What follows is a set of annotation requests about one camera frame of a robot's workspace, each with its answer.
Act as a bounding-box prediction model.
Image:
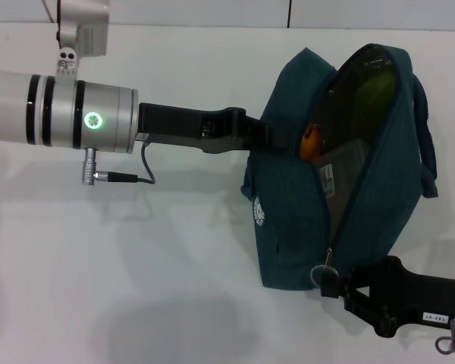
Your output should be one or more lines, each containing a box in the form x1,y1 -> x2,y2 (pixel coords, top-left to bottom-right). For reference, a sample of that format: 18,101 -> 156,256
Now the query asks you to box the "clear plastic food container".
312,138 -> 375,213

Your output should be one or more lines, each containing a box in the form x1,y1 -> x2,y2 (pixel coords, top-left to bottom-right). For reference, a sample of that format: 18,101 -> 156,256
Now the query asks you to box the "left arm grey cable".
81,140 -> 156,187

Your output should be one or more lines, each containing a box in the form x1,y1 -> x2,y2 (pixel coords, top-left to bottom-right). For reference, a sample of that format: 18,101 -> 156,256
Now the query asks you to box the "dark teal insulated lunch bag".
240,43 -> 439,291

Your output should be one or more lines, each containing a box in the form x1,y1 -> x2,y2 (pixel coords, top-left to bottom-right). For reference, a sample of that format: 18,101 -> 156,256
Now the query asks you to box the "green cucumber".
348,64 -> 397,126

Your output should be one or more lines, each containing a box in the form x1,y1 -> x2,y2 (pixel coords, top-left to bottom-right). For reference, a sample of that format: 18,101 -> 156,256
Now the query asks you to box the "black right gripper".
320,256 -> 455,339

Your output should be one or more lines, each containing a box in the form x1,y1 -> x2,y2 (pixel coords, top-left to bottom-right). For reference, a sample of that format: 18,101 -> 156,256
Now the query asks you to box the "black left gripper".
135,102 -> 289,155

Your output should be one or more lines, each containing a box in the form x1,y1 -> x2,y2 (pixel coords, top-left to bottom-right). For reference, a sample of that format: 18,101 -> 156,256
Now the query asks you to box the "orange yellow pear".
300,123 -> 325,162

